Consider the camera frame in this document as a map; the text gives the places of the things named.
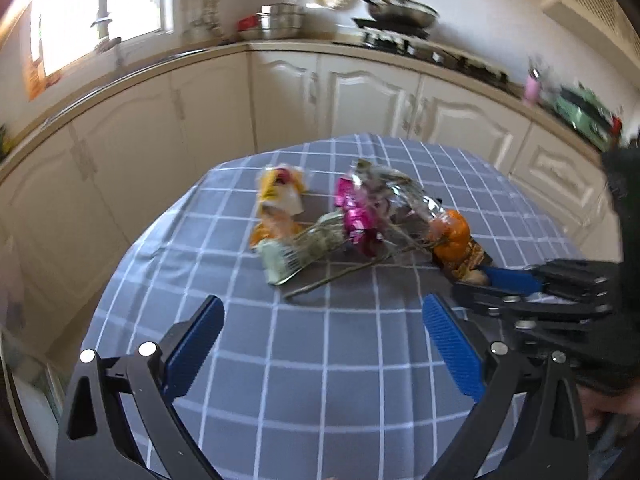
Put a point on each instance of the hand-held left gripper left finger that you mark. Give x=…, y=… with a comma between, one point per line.
x=197, y=345

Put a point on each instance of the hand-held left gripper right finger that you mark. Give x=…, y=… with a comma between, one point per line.
x=452, y=350

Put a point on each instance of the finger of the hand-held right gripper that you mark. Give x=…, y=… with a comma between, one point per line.
x=482, y=302
x=510, y=280

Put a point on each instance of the orange plastic wrapper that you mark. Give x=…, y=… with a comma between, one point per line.
x=452, y=232

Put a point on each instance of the green white wrapper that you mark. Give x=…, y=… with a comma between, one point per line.
x=280, y=260

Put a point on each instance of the clear foil wrapper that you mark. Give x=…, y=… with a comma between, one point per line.
x=405, y=200

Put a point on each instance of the pink foil wrapper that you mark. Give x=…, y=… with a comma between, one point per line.
x=360, y=220

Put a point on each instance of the yellow snack wrapper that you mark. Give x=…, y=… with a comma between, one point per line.
x=272, y=189

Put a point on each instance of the person's right forearm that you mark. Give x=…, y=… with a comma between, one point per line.
x=607, y=415

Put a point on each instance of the cream drawer cabinets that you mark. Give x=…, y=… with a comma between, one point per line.
x=555, y=170

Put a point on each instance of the green electric cooker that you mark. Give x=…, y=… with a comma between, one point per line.
x=580, y=115

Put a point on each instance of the pink utensil holder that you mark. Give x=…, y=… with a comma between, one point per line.
x=532, y=89

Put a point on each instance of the cream cabinets under sink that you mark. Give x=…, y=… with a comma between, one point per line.
x=140, y=150

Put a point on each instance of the cream cabinets under stove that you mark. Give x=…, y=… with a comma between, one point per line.
x=370, y=100

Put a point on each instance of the black gas stove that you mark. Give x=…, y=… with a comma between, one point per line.
x=440, y=55

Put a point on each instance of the steel wok with lid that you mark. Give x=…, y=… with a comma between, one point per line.
x=400, y=10

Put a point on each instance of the beige kitchen countertop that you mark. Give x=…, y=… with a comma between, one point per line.
x=210, y=50

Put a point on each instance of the metal sink faucet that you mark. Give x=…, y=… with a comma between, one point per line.
x=107, y=35

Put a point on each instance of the red bowl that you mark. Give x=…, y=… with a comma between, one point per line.
x=247, y=23

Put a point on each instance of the stainless steel steamer pot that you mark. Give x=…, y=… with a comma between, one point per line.
x=282, y=20

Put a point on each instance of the kitchen window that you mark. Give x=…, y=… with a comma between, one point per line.
x=100, y=10

